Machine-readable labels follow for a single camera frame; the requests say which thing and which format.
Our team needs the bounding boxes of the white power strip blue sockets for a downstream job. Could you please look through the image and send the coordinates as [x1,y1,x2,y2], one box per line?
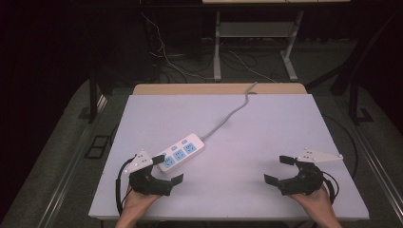
[157,133,205,174]

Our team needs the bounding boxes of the black metal stand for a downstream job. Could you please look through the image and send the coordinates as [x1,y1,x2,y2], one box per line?
[78,65,110,124]
[347,77,374,126]

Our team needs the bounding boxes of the white table board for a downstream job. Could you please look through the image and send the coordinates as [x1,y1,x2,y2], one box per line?
[87,93,371,221]

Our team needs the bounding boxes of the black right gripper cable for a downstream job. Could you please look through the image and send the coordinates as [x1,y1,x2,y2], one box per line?
[320,170,340,205]

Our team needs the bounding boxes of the black rectangular floor frame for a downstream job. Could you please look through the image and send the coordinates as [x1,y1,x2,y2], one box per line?
[84,134,112,161]

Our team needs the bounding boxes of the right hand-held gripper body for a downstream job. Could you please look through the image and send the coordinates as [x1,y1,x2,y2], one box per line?
[278,146,344,197]

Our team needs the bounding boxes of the person's right hand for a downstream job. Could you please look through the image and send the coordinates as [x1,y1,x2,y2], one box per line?
[289,185,335,220]

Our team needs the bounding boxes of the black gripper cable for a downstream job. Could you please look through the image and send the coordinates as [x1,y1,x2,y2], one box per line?
[320,170,340,205]
[114,157,136,217]

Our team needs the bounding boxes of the grey power strip cable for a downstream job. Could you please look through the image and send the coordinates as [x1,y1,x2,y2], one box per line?
[200,82,259,143]

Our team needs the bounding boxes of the black floor cable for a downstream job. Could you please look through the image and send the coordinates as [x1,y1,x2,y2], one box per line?
[322,113,359,179]

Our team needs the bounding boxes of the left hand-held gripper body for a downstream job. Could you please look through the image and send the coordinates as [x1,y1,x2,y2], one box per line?
[124,149,174,197]

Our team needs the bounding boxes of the person's left hand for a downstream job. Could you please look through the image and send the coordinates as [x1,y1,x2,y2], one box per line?
[121,185,162,218]

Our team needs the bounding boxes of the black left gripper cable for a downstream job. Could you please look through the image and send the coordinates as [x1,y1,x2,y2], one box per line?
[114,157,136,217]

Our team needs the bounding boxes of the aluminium floor rail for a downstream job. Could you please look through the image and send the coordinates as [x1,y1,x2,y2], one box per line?
[350,122,403,224]
[37,94,109,228]

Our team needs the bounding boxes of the white metal desk frame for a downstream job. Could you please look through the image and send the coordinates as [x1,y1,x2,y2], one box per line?
[213,9,305,83]

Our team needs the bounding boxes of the white floor cable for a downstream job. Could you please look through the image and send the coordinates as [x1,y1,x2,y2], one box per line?
[140,11,217,81]
[227,49,278,84]

